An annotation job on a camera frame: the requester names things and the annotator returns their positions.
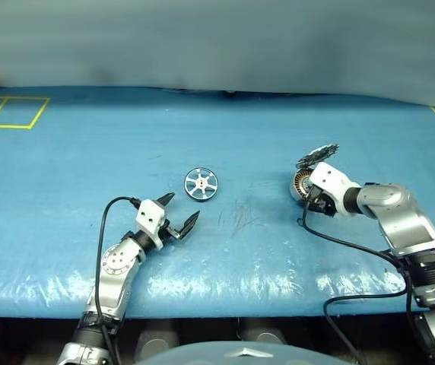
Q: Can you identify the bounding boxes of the grey backdrop sheet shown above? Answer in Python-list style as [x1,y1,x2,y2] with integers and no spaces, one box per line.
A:
[0,0,435,111]

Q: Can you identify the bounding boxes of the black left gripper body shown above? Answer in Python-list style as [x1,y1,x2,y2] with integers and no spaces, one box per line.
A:
[159,218,184,242]

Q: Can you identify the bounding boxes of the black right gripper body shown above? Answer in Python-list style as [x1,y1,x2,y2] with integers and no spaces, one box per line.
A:
[306,186,337,218]

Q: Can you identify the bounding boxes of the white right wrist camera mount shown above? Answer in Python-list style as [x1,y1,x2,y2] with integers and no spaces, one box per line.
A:
[308,162,361,218]

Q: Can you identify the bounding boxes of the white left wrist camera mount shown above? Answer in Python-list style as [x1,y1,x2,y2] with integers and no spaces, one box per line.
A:
[135,198,167,251]

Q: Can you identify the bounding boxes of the blue plastic table cover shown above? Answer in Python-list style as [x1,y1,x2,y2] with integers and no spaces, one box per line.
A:
[0,85,435,319]

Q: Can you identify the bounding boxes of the grey robot torso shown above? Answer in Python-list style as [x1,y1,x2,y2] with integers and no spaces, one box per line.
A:
[133,340,317,365]

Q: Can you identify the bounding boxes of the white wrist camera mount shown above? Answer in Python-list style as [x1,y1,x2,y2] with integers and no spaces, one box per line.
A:
[308,162,361,218]
[135,198,167,251]

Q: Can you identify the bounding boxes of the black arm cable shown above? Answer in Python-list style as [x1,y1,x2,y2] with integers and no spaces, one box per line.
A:
[300,199,435,365]
[94,195,142,365]

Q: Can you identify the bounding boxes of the round motor housing lid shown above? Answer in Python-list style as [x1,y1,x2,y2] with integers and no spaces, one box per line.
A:
[295,143,341,170]

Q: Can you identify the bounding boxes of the silver spoked rotor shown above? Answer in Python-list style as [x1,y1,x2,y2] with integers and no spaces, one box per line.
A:
[183,167,221,203]

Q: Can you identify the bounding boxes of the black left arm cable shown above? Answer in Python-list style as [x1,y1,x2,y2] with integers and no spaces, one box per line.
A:
[94,195,142,365]

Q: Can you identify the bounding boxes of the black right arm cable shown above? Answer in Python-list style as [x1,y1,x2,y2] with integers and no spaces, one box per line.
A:
[300,199,435,365]

